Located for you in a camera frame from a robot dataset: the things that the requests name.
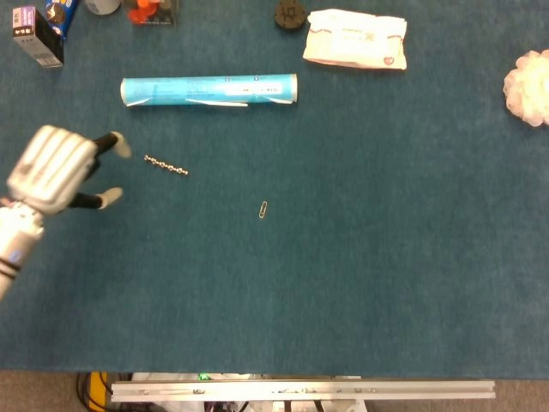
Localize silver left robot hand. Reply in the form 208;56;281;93
5;124;133;216

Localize orange toy in packaging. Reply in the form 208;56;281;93
124;0;178;27

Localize white mesh bath sponge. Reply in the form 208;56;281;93
502;49;549;128

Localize black and purple box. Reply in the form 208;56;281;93
11;5;65;70

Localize white round container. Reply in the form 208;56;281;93
83;0;123;16

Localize blue cookie package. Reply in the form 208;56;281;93
45;0;80;41

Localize aluminium profile rail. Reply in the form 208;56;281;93
110;379;498;403

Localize white wet wipes pack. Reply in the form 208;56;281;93
301;9;408;72

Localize black round object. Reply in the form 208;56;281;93
273;0;309;32

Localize yellow and black cables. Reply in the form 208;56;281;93
75;371;113;412

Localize light blue cylindrical roll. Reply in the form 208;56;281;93
119;73;299;109

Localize small shiny metal clasp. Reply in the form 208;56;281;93
143;154;190;177

